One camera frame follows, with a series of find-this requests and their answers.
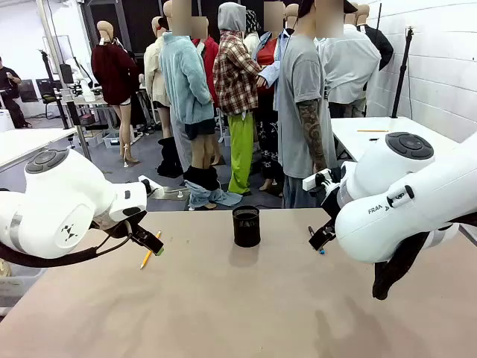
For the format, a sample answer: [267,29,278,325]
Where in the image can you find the black tripod stand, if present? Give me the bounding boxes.
[391,25,417,119]

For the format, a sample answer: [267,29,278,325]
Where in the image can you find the yellow pencil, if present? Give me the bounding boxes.
[139,230,162,270]

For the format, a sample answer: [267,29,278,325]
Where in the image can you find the person in grey t-shirt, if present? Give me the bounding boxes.
[277,0,358,210]

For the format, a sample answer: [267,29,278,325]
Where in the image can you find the clear plastic bin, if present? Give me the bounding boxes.
[0,260,46,310]

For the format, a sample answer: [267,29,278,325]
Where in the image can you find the black right arm cable sleeve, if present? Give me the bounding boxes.
[371,230,432,301]

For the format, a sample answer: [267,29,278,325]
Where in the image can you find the tattooed right forearm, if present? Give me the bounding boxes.
[297,97,329,173]

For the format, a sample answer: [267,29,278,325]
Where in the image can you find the grey mannequin base plate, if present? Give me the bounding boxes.
[148,186,191,201]

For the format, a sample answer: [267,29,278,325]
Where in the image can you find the plaid hooded mannequin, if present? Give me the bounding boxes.
[212,1,264,195]

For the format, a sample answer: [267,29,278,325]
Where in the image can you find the black jacket mannequin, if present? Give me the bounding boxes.
[285,3,301,31]

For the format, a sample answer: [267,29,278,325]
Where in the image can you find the black mesh pen holder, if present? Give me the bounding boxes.
[232,206,261,248]

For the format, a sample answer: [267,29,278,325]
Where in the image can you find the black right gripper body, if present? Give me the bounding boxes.
[319,181,343,225]

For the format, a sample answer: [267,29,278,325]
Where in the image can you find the white side table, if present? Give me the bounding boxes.
[330,116,477,165]

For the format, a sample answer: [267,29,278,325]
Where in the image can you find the blue-tipped pen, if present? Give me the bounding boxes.
[308,225,326,257]

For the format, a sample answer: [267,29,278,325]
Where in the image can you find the white shirt mannequin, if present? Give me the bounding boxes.
[316,13,382,119]

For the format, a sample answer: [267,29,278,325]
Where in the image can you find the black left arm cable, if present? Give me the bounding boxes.
[0,223,133,269]

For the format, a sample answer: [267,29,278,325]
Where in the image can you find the white workbench table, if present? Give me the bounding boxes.
[0,128,92,172]

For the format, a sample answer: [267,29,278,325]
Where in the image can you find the maroon sweater mannequin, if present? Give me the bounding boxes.
[91,20,141,165]

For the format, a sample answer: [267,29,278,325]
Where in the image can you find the cream jacket mannequin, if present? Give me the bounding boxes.
[143,15,173,141]

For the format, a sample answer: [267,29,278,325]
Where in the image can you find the person in black shirt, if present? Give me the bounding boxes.
[0,55,31,130]

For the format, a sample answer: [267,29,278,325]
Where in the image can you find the black suit mannequin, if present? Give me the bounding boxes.
[356,3,395,72]

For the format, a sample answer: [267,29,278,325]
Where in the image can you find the light blue fleece mannequin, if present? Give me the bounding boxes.
[159,0,239,210]

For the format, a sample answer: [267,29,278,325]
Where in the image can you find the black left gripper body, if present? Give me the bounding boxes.
[91,210,148,239]

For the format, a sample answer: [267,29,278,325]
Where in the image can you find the red shirt blue jacket mannequin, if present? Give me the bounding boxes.
[253,1,290,195]

